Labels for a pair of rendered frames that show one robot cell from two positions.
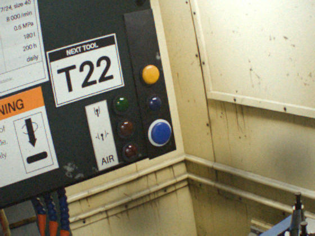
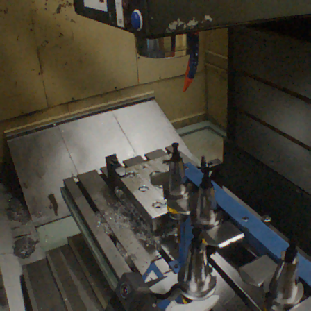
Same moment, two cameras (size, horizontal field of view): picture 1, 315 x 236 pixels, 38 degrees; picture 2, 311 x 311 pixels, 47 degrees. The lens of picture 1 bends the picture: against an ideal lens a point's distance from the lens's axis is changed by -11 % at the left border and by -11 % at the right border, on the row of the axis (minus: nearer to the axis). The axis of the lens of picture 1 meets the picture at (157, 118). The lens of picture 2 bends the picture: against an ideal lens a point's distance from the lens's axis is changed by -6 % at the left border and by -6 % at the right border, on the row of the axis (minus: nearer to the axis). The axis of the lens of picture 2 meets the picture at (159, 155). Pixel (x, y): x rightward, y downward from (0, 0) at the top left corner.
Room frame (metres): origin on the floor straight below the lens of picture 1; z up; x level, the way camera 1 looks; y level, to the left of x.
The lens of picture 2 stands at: (0.73, -0.63, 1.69)
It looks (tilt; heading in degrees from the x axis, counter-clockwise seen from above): 30 degrees down; 95
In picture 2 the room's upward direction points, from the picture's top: 4 degrees counter-clockwise
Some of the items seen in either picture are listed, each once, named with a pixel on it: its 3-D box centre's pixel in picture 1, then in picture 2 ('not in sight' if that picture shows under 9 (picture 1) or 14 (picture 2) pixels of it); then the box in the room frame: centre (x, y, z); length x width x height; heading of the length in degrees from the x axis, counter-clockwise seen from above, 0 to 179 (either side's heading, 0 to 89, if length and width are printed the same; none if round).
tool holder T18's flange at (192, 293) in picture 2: not in sight; (196, 281); (0.74, -0.23, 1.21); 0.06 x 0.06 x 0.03
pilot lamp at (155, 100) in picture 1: (154, 104); not in sight; (0.66, 0.00, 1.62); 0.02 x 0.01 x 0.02; 121
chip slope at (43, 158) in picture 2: not in sight; (107, 160); (0.34, 0.93, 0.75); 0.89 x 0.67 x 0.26; 31
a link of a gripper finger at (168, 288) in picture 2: not in sight; (175, 289); (0.71, -0.22, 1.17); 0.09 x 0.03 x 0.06; 44
